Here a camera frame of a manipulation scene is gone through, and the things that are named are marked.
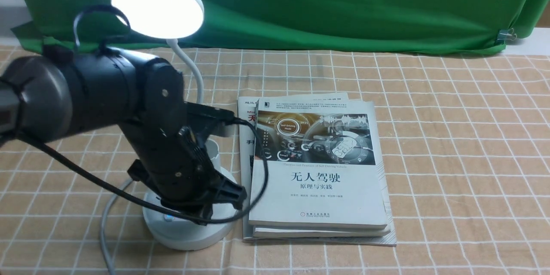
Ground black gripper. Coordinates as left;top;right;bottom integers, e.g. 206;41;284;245
120;116;248;225

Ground white round desk lamp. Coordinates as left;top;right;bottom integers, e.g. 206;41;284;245
110;0;234;251

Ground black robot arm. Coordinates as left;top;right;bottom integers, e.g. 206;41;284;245
1;45;250;225

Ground middle white book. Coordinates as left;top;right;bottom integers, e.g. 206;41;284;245
253;226;390;238

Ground bottom white red-lettered book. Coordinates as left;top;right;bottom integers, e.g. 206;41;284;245
237;92;397;246

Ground top white self-driving book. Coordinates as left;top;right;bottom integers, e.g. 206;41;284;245
249;98;389;229

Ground checkered tan tablecloth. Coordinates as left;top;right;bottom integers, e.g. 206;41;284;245
0;49;550;275

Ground green backdrop cloth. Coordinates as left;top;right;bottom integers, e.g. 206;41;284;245
14;0;549;55

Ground blue binder clip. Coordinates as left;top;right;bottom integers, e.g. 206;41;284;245
495;28;517;45

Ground black camera cable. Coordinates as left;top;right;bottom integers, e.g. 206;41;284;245
0;5;269;225

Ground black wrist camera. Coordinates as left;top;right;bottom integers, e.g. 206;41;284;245
186;102;235;139

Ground grey lamp power cable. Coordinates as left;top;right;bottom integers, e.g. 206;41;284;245
100;177;134;275

